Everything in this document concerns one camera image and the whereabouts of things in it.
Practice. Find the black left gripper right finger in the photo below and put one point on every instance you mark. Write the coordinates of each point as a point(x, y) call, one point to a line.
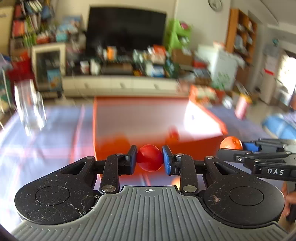
point(182, 165)

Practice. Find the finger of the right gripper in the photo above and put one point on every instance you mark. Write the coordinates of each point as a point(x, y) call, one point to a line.
point(250, 159)
point(264, 145)

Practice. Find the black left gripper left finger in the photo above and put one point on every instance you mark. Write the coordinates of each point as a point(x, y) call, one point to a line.
point(116, 165)

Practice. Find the orange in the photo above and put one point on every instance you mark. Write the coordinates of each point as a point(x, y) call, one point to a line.
point(232, 143)

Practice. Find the red tomato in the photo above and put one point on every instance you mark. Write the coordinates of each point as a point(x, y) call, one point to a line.
point(149, 158)

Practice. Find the blue cushion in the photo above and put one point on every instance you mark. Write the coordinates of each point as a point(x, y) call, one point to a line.
point(281, 125)

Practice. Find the red drink can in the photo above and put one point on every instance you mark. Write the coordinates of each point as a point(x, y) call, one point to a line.
point(242, 105)

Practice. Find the orange cardboard box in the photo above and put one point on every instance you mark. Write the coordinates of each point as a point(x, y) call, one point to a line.
point(186, 127)

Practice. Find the white mini fridge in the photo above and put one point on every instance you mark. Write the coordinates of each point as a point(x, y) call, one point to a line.
point(221, 65)

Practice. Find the white tv cabinet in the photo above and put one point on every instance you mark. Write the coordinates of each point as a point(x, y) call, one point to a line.
point(119, 85)

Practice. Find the plaid blue tablecloth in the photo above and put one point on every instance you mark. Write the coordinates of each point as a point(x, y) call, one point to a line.
point(66, 138)

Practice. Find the clear glass jar mug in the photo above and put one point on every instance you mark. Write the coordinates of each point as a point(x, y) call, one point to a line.
point(30, 106)

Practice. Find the white glass door cabinet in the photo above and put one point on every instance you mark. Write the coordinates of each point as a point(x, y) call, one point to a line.
point(48, 66)

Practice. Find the green plastic rack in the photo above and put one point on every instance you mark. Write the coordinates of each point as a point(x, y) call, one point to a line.
point(177, 35)

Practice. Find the black flat television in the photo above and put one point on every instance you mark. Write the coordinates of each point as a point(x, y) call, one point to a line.
point(124, 28)

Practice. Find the dark bookshelf with books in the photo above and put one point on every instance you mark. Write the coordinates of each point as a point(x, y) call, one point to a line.
point(31, 24)

